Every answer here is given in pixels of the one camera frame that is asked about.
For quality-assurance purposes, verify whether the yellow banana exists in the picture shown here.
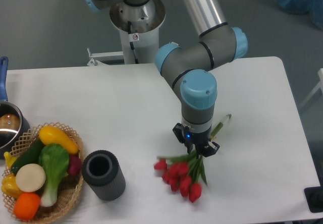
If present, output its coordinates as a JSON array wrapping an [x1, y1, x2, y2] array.
[[4, 151, 17, 169]]

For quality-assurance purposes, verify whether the yellow squash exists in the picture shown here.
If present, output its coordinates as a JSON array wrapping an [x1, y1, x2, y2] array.
[[38, 126, 79, 154]]

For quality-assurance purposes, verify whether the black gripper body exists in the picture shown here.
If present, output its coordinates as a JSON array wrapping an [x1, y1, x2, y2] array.
[[173, 123, 220, 157]]

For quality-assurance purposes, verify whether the red tulip bouquet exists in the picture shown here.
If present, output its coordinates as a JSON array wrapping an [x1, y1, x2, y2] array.
[[153, 113, 233, 203]]

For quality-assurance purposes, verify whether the purple red radish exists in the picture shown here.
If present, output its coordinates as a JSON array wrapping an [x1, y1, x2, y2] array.
[[67, 155, 82, 176]]

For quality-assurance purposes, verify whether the yellow bell pepper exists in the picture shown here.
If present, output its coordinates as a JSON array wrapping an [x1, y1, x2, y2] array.
[[1, 174, 23, 199]]

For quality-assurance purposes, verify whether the black device at table edge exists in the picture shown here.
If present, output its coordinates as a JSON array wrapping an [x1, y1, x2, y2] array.
[[304, 186, 322, 213]]

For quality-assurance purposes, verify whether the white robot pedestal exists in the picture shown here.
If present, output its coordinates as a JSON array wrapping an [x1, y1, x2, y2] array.
[[87, 29, 159, 66]]

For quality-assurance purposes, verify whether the green bok choy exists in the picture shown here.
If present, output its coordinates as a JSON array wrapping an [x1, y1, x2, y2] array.
[[38, 143, 69, 207]]

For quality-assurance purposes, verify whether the blue handled saucepan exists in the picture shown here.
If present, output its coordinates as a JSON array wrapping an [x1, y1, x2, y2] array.
[[1, 57, 30, 160]]

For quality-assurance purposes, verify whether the dark grey ribbed vase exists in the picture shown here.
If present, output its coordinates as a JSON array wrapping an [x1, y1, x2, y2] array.
[[81, 150, 126, 201]]

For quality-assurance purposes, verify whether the orange fruit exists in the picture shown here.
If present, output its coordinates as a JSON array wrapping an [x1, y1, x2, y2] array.
[[13, 193, 40, 220]]

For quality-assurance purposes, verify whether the round beige bun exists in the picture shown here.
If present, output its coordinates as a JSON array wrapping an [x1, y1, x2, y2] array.
[[16, 163, 46, 192]]

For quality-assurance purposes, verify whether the white frame at right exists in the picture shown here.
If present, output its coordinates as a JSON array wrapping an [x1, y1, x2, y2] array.
[[300, 68, 322, 110]]

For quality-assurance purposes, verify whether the dark green cucumber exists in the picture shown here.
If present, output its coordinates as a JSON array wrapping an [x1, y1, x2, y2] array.
[[11, 138, 45, 175]]

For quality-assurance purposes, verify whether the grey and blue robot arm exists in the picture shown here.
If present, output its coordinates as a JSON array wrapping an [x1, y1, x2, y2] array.
[[85, 0, 248, 157]]

